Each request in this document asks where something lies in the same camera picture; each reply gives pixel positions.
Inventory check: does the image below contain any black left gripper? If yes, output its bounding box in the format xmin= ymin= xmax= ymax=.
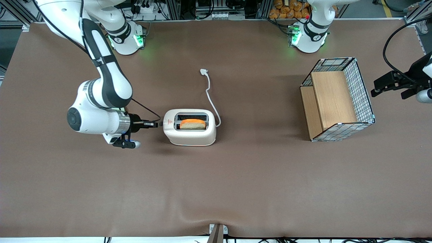
xmin=371 ymin=51 xmax=432 ymax=100

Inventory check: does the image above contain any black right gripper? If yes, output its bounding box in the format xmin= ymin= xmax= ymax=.
xmin=129 ymin=114 xmax=159 ymax=134

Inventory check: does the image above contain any white two-slot toaster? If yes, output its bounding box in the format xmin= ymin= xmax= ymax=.
xmin=163 ymin=109 xmax=217 ymax=146

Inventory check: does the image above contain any bread slice with orange crust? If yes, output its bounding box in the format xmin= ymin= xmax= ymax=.
xmin=179 ymin=118 xmax=207 ymax=130

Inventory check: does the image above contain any brown table cover mat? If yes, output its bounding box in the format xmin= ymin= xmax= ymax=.
xmin=0 ymin=19 xmax=432 ymax=238

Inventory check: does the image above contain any white power strip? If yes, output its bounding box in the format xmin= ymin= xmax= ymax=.
xmin=133 ymin=0 xmax=159 ymax=16

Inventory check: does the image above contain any bag of orange buns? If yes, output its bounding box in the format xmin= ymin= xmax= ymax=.
xmin=269 ymin=0 xmax=311 ymax=20

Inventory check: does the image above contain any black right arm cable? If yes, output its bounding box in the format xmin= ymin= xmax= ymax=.
xmin=32 ymin=0 xmax=161 ymax=123

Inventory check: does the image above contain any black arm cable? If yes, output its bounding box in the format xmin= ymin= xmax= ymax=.
xmin=382 ymin=17 xmax=432 ymax=89
xmin=32 ymin=0 xmax=161 ymax=123

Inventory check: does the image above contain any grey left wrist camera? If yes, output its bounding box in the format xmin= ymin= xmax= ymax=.
xmin=416 ymin=88 xmax=432 ymax=104

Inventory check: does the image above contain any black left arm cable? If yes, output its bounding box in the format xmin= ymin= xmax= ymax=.
xmin=382 ymin=17 xmax=432 ymax=89

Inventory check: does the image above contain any wire basket with wood panels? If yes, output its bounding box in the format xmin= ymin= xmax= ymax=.
xmin=300 ymin=57 xmax=376 ymax=142

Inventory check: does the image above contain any white toaster power cord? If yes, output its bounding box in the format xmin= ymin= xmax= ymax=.
xmin=200 ymin=69 xmax=222 ymax=128

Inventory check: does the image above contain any metal table edge bracket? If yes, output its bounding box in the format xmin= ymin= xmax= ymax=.
xmin=209 ymin=223 xmax=228 ymax=243

